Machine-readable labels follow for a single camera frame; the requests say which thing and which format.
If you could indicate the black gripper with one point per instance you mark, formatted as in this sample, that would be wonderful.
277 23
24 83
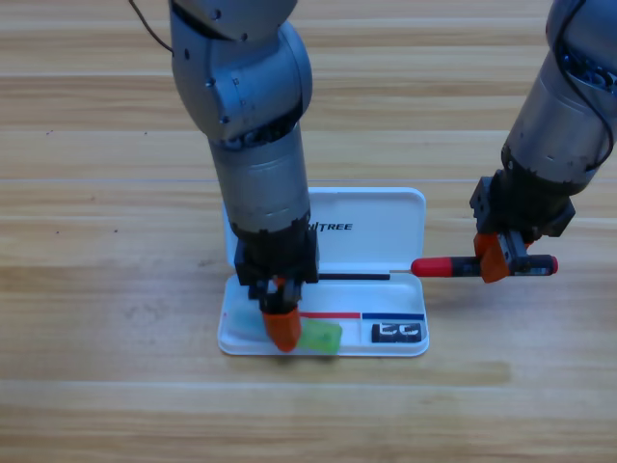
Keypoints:
525 207
275 255

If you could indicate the black eraser with white print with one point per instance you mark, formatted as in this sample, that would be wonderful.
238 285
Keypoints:
376 333

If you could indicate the white Unitree pencil case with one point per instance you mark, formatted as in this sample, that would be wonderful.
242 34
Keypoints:
385 231

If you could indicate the green highlighter pen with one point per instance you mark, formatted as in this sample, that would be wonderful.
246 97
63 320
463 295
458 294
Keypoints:
320 337

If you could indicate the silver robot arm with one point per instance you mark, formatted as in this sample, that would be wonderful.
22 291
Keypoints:
559 111
250 120

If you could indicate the red and black marker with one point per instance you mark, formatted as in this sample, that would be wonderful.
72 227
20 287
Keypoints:
434 266

